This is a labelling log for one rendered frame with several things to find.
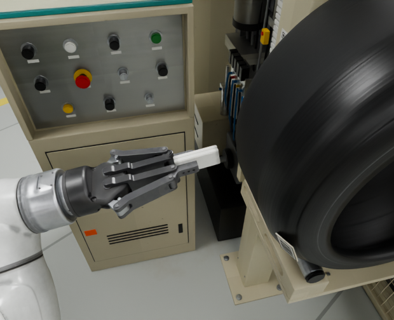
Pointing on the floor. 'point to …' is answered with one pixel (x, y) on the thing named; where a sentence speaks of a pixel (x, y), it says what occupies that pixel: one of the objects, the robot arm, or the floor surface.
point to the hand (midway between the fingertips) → (196, 160)
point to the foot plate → (244, 296)
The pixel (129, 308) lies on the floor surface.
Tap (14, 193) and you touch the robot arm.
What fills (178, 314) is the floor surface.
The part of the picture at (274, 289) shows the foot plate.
